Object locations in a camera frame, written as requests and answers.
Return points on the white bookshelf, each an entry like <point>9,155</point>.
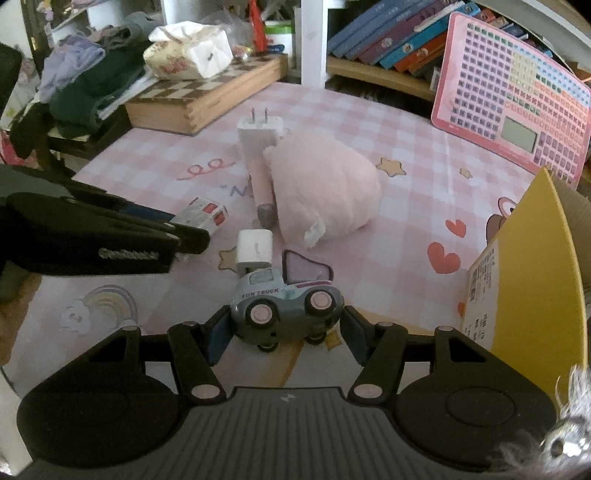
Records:
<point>563,25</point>

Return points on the small red white carton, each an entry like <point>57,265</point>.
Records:
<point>202,213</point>

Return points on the white plug adapter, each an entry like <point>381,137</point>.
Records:
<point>258,133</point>

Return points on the red white pen toy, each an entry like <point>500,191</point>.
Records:
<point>258,34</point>

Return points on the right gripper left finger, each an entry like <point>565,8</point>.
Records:
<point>195,349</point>

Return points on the pink keyboard learning toy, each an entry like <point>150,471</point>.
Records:
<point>507,97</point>

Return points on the pink plush toy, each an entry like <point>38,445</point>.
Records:
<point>323,188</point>

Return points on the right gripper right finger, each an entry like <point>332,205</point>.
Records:
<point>379,349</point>

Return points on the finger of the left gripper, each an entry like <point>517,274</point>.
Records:
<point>100,198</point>
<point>67,222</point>

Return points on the small white charger cube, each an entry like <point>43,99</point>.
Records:
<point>254,250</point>

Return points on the yellow cardboard box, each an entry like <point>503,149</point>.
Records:
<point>528,293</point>

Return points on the wooden chessboard box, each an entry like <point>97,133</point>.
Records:
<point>188,106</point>

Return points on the grey toy truck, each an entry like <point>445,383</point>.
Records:
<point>297,301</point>

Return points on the row of blue books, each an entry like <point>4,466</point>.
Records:
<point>382,33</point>

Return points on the pile of dark clothes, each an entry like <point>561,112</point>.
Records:
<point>81,77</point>

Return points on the pink cylindrical gadget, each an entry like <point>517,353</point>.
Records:
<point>262,192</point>

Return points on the floral tissue pack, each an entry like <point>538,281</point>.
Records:
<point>188,51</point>

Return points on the pink checked tablecloth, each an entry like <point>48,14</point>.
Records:
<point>409,265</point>

